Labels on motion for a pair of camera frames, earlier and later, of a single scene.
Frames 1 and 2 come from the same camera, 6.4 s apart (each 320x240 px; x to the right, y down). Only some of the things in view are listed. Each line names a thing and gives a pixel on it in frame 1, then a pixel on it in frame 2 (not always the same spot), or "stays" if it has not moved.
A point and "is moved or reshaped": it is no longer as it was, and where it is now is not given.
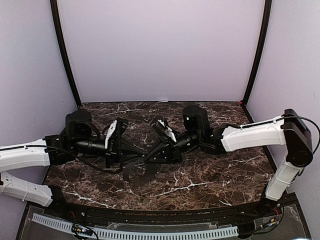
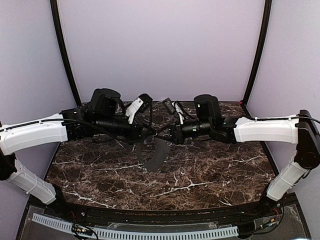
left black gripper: [126, 150] → [137, 133]
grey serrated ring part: [140, 171] is moved or reshaped
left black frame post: [54, 6] stays
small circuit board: [79, 229] stays
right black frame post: [267, 13] stays
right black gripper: [170, 153] → [177, 135]
